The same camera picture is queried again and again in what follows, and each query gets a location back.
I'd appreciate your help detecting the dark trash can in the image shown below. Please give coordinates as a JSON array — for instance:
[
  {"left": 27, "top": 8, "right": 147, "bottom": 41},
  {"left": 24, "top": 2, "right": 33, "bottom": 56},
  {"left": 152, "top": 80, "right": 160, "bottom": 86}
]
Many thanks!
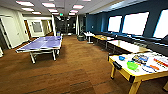
[{"left": 76, "top": 34, "right": 85, "bottom": 42}]

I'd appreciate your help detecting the small white table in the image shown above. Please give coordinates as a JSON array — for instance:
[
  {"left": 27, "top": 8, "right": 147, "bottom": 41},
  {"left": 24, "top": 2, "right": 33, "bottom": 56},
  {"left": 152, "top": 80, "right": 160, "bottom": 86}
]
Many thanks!
[{"left": 82, "top": 31, "right": 96, "bottom": 44}]

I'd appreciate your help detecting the long wooden table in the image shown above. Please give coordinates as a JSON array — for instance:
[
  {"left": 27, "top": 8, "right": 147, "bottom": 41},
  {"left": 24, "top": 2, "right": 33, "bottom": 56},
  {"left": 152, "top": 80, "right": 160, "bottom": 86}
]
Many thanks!
[
  {"left": 105, "top": 39, "right": 152, "bottom": 55},
  {"left": 92, "top": 34, "right": 115, "bottom": 46}
]

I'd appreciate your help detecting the white square pillar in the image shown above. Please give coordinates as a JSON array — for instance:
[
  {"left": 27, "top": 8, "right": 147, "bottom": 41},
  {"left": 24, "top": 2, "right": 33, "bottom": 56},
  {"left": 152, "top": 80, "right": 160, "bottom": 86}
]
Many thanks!
[
  {"left": 74, "top": 14, "right": 81, "bottom": 36},
  {"left": 51, "top": 14, "right": 58, "bottom": 36}
]

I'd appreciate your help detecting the rectangular ceiling light panel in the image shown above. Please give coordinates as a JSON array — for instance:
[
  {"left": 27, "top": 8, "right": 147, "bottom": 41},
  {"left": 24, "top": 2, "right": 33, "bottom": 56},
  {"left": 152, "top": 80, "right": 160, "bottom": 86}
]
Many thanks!
[
  {"left": 21, "top": 6, "right": 35, "bottom": 12},
  {"left": 72, "top": 4, "right": 85, "bottom": 10},
  {"left": 47, "top": 8, "right": 58, "bottom": 13},
  {"left": 15, "top": 0, "right": 35, "bottom": 7},
  {"left": 68, "top": 12, "right": 77, "bottom": 16},
  {"left": 41, "top": 2, "right": 56, "bottom": 9}
]

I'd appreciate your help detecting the bright room window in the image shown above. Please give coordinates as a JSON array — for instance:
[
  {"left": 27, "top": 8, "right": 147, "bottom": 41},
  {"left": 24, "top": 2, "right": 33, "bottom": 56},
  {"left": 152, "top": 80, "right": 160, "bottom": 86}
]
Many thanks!
[
  {"left": 121, "top": 11, "right": 150, "bottom": 36},
  {"left": 106, "top": 15, "right": 123, "bottom": 34},
  {"left": 152, "top": 8, "right": 168, "bottom": 40}
]

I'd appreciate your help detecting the blue bowl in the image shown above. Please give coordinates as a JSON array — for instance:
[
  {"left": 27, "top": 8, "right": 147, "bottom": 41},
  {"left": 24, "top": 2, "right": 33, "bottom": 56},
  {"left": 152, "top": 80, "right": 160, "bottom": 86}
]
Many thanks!
[{"left": 118, "top": 55, "right": 127, "bottom": 62}]

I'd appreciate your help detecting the blue ping pong table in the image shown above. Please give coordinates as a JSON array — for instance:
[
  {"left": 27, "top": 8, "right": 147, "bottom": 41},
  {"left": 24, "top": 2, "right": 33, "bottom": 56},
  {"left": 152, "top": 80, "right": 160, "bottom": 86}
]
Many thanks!
[{"left": 15, "top": 35, "right": 64, "bottom": 65}]

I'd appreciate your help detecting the green bowl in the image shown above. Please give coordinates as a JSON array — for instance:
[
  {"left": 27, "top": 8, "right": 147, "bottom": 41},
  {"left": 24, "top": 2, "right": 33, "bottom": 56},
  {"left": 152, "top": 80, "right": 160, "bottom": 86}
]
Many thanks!
[{"left": 126, "top": 61, "right": 140, "bottom": 71}]

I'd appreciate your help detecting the framed interior window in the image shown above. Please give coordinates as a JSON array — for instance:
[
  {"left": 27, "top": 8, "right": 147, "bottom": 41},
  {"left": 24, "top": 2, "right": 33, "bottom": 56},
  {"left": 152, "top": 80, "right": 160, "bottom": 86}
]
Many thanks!
[{"left": 31, "top": 21, "right": 44, "bottom": 34}]

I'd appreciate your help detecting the white table with dishes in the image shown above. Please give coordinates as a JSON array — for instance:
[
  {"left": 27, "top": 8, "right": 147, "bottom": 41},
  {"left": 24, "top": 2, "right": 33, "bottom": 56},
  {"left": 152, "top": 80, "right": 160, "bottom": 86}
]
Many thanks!
[{"left": 107, "top": 51, "right": 168, "bottom": 94}]

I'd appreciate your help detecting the dark bench sofa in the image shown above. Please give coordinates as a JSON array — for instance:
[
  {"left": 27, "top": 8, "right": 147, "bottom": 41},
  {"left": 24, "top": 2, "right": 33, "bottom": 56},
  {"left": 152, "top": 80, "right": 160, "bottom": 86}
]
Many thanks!
[{"left": 94, "top": 30, "right": 168, "bottom": 57}]

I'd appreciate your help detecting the white door dark frame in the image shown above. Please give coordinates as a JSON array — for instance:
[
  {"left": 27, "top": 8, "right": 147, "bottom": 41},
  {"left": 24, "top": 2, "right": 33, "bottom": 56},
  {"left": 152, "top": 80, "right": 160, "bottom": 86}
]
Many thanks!
[{"left": 0, "top": 14, "right": 22, "bottom": 50}]

